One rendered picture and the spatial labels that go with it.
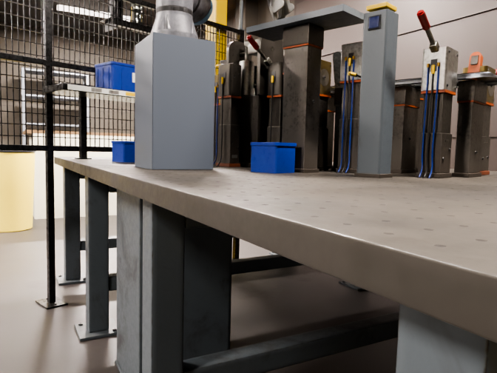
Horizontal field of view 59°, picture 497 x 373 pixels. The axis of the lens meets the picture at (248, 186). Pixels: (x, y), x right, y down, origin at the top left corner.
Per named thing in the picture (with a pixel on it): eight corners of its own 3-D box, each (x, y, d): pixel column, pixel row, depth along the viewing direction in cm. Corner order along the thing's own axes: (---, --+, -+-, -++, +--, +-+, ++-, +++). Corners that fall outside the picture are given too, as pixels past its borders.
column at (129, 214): (137, 408, 128) (138, 185, 122) (115, 363, 155) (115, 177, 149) (231, 383, 143) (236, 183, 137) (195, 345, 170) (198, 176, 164)
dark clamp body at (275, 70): (293, 169, 163) (297, 65, 160) (273, 170, 155) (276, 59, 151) (279, 169, 168) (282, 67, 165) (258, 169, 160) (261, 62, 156)
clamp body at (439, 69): (452, 178, 128) (460, 51, 124) (436, 180, 119) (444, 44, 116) (427, 177, 133) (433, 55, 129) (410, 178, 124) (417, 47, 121)
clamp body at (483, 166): (492, 175, 155) (500, 71, 152) (480, 176, 145) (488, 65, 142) (467, 174, 161) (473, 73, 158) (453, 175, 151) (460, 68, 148)
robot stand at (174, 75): (151, 169, 129) (152, 31, 126) (134, 166, 147) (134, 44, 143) (213, 169, 139) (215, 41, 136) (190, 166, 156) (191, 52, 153)
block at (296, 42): (319, 172, 139) (324, 27, 135) (303, 172, 133) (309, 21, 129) (293, 170, 146) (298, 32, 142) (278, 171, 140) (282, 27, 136)
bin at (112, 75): (165, 96, 226) (165, 70, 224) (112, 89, 203) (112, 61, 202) (146, 98, 236) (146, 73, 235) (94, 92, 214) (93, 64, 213)
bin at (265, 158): (296, 172, 133) (297, 143, 132) (275, 173, 126) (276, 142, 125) (269, 171, 141) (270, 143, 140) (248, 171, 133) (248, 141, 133)
